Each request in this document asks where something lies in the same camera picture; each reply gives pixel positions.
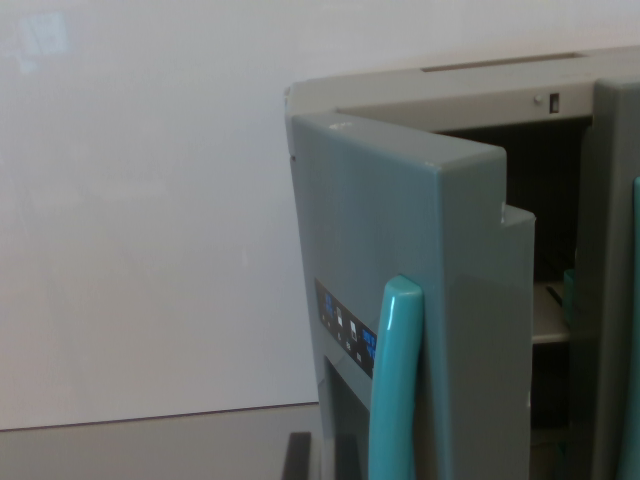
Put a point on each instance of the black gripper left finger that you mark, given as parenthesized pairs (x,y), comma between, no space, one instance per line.
(299,457)

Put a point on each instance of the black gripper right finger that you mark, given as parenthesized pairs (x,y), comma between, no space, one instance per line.
(345,460)

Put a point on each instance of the beige fridge shelf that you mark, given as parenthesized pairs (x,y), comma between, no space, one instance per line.
(547,332)

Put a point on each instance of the small teal item inside fridge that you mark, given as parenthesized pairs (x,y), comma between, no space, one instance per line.
(570,295)

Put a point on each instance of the plain grey fridge door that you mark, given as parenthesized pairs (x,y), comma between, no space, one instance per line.
(607,250)

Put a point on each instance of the beige toy fridge body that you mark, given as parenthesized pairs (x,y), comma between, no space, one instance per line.
(450,82)

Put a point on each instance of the white round fridge button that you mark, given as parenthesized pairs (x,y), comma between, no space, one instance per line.
(538,99)

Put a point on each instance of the black temperature display panel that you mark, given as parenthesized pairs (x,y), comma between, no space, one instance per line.
(345,325)

